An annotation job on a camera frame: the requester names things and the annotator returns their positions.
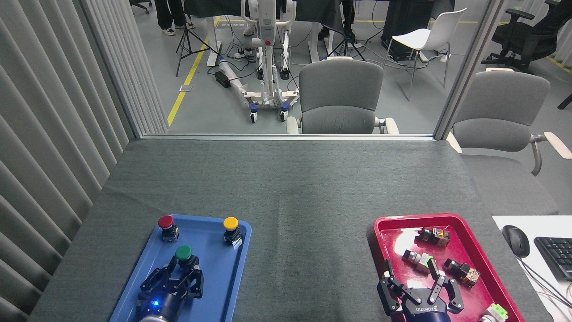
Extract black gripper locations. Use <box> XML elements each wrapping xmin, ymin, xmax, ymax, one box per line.
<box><xmin>376</xmin><ymin>258</ymin><xmax>466</xmax><ymax>322</ymax></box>
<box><xmin>136</xmin><ymin>255</ymin><xmax>204</xmax><ymax>321</ymax></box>

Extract green push button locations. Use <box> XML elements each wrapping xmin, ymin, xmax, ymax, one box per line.
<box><xmin>175</xmin><ymin>245</ymin><xmax>200</xmax><ymax>270</ymax></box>

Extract red push button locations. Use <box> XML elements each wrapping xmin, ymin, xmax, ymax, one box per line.
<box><xmin>158</xmin><ymin>215</ymin><xmax>180</xmax><ymax>243</ymax></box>

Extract yellow push button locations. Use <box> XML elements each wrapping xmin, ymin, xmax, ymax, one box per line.
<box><xmin>223</xmin><ymin>216</ymin><xmax>243</xmax><ymax>246</ymax></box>

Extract blue plastic tray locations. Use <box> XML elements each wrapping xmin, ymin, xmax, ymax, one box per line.
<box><xmin>109</xmin><ymin>214</ymin><xmax>252</xmax><ymax>322</ymax></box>

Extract red plastic tray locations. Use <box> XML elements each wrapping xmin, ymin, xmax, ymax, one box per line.
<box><xmin>372</xmin><ymin>213</ymin><xmax>526</xmax><ymax>322</ymax></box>

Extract black computer mouse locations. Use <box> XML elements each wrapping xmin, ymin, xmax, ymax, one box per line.
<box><xmin>501</xmin><ymin>225</ymin><xmax>530</xmax><ymax>258</ymax></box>

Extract black keyboard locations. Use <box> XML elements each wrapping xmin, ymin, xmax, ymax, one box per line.
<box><xmin>534</xmin><ymin>236</ymin><xmax>572</xmax><ymax>281</ymax></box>

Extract grey chair with pale armrests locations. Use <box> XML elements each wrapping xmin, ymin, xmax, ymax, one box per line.
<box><xmin>286</xmin><ymin>57</ymin><xmax>400</xmax><ymax>135</ymax></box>
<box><xmin>446</xmin><ymin>67</ymin><xmax>572</xmax><ymax>216</ymax></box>

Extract black tripod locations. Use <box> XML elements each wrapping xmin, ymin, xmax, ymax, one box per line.
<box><xmin>326</xmin><ymin>0</ymin><xmax>367</xmax><ymax>62</ymax></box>
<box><xmin>175</xmin><ymin>9</ymin><xmax>219</xmax><ymax>77</ymax></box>

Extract white plastic chair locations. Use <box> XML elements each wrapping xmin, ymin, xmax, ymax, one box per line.
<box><xmin>383</xmin><ymin>7</ymin><xmax>467</xmax><ymax>102</ymax></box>

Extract person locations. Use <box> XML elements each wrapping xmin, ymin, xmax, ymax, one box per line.
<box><xmin>154</xmin><ymin>0</ymin><xmax>196</xmax><ymax>36</ymax></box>
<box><xmin>318</xmin><ymin>0</ymin><xmax>358</xmax><ymax>45</ymax></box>

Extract white stand on wheels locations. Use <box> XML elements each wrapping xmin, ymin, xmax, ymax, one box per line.
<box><xmin>218</xmin><ymin>0</ymin><xmax>301</xmax><ymax>124</ymax></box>

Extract black office chair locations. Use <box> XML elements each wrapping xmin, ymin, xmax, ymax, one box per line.
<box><xmin>481</xmin><ymin>0</ymin><xmax>572</xmax><ymax>72</ymax></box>

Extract grey switch with green block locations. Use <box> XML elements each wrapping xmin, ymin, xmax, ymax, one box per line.
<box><xmin>402</xmin><ymin>249</ymin><xmax>437</xmax><ymax>274</ymax></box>

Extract black orange switch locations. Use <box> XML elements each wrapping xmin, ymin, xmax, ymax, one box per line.
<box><xmin>418</xmin><ymin>226</ymin><xmax>451</xmax><ymax>248</ymax></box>
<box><xmin>443</xmin><ymin>258</ymin><xmax>481</xmax><ymax>288</ymax></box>

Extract white green switch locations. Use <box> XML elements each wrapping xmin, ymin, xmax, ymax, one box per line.
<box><xmin>479</xmin><ymin>303</ymin><xmax>509</xmax><ymax>322</ymax></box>

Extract black mouse cable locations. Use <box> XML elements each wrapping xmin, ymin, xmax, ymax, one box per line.
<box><xmin>518</xmin><ymin>257</ymin><xmax>572</xmax><ymax>310</ymax></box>

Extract silver post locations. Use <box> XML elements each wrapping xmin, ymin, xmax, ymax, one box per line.
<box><xmin>433</xmin><ymin>0</ymin><xmax>508</xmax><ymax>140</ymax></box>

